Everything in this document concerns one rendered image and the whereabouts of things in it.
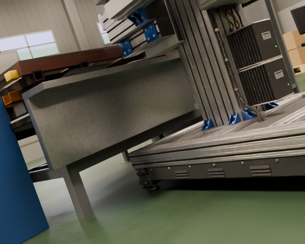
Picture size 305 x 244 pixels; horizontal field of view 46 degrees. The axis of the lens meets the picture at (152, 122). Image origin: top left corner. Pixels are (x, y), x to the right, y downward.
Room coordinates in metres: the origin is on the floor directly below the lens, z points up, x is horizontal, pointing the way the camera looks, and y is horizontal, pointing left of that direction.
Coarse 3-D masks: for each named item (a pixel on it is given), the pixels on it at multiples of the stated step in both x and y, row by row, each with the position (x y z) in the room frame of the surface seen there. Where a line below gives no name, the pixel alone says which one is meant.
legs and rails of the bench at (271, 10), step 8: (256, 0) 3.11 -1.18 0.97; (272, 8) 3.03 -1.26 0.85; (272, 16) 3.04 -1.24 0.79; (272, 24) 3.06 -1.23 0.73; (280, 32) 3.04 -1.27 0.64; (280, 40) 3.04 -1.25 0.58; (280, 48) 3.06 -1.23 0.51; (288, 56) 3.04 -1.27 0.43; (288, 64) 3.04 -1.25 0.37; (288, 72) 3.05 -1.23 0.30; (296, 80) 3.05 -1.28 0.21; (296, 88) 3.04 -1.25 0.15
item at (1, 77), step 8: (96, 48) 2.10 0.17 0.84; (104, 48) 2.15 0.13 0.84; (48, 56) 1.87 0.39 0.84; (56, 56) 1.90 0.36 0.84; (144, 56) 2.95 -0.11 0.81; (96, 64) 2.50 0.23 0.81; (48, 72) 2.16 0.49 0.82; (56, 72) 2.25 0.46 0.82; (0, 80) 1.92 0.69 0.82; (0, 88) 2.14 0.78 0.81
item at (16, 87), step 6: (42, 72) 1.76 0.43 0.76; (24, 78) 1.79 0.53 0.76; (30, 78) 1.75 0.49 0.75; (36, 78) 1.81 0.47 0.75; (42, 78) 1.77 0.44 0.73; (12, 84) 1.89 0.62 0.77; (18, 84) 1.84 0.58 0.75; (24, 84) 1.81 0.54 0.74; (30, 84) 1.78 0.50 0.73; (6, 90) 1.94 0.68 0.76; (12, 90) 1.90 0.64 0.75; (18, 90) 1.86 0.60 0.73; (0, 96) 2.01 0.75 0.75
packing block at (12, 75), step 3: (9, 72) 1.75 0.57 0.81; (12, 72) 1.75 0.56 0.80; (15, 72) 1.77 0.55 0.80; (6, 75) 1.77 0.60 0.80; (9, 75) 1.75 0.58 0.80; (12, 75) 1.75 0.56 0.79; (15, 75) 1.76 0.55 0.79; (6, 78) 1.78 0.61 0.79; (9, 78) 1.76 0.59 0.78; (12, 78) 1.75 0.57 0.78; (15, 78) 1.78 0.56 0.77
